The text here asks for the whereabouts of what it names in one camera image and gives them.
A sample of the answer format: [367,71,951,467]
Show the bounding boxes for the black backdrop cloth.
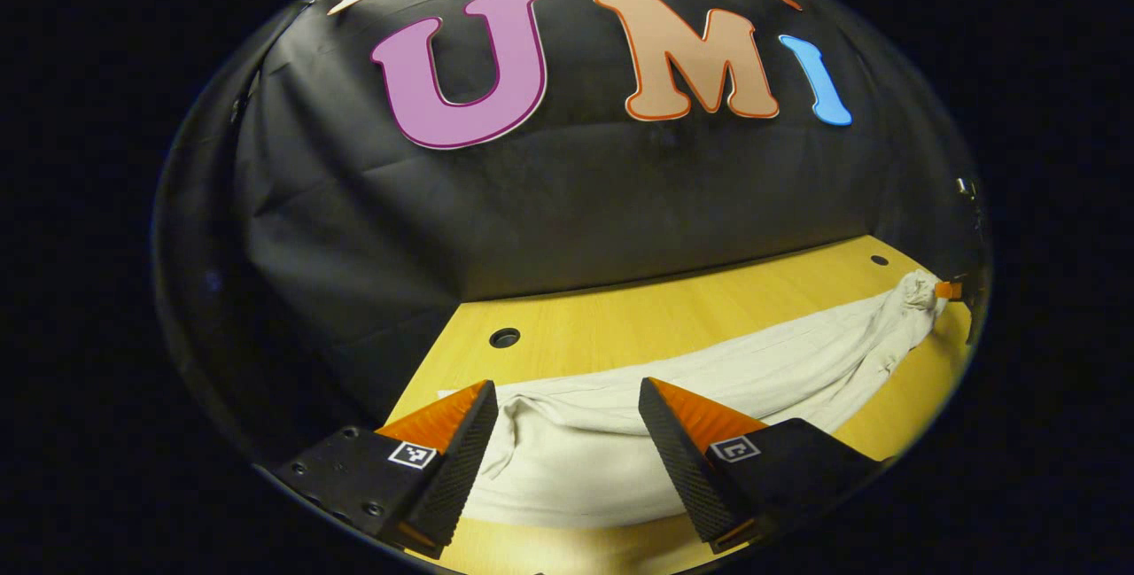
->
[152,0,989,470]

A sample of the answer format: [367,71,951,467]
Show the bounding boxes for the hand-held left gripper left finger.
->
[268,379,501,560]

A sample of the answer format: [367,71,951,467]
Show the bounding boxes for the cream white jeans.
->
[439,269,949,530]

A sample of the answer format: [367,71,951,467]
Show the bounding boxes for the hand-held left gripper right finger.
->
[637,376,884,556]

